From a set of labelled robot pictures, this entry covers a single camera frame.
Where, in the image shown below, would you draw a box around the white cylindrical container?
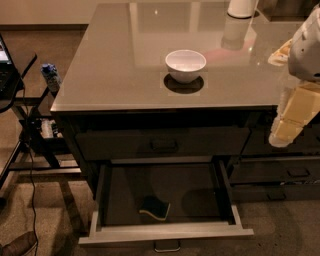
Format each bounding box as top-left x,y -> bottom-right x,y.
227,0 -> 258,19

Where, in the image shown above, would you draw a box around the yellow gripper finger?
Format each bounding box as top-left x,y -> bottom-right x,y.
268,40 -> 292,66
269,82 -> 320,148

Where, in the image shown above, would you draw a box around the plastic water bottle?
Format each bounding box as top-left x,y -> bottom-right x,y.
41,63 -> 62,93

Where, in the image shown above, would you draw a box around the black laptop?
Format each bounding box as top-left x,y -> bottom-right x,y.
0,35 -> 16,91

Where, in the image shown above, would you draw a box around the open grey middle drawer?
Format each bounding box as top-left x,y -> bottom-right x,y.
79,160 -> 254,252

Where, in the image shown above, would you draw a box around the closed top drawer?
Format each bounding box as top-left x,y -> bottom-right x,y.
75,127 -> 250,160

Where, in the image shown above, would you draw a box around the black cable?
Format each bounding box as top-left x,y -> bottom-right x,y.
21,86 -> 40,256

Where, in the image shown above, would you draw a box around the brown shoe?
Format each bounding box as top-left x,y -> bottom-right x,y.
0,231 -> 37,256

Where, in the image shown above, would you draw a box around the right closed drawers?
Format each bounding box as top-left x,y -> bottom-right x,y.
229,125 -> 320,201

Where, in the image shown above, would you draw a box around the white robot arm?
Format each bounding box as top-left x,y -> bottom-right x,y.
268,5 -> 320,148

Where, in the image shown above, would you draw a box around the white ceramic bowl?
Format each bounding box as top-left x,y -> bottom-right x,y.
165,50 -> 207,84

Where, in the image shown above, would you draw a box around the dark cabinet counter unit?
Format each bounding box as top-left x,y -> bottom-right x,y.
49,2 -> 320,201

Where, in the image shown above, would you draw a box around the green yellow sponge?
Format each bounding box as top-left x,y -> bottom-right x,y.
139,196 -> 170,221

